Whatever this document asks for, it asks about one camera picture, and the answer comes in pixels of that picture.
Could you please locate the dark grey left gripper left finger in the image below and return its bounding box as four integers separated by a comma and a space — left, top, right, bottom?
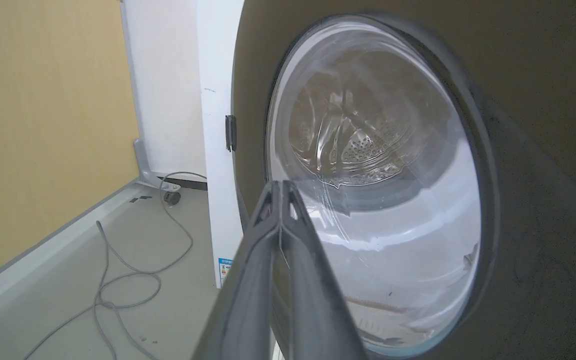
191, 180, 282, 360

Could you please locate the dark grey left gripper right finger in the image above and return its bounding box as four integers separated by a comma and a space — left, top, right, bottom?
279, 180, 369, 360

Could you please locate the dark round washing machine door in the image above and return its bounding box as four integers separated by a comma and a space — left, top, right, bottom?
231, 0, 576, 360

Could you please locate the white washing machine body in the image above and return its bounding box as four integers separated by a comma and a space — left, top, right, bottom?
195, 0, 245, 289

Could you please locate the black door hinge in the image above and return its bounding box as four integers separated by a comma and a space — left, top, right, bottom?
225, 115, 238, 152

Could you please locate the blue label sticker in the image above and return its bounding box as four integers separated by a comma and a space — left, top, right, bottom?
217, 258, 233, 288

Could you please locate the white rolling partition panel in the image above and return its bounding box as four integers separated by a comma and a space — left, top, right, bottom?
119, 0, 208, 192

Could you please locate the grey cable on floor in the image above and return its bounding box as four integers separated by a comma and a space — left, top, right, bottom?
22, 172, 208, 360

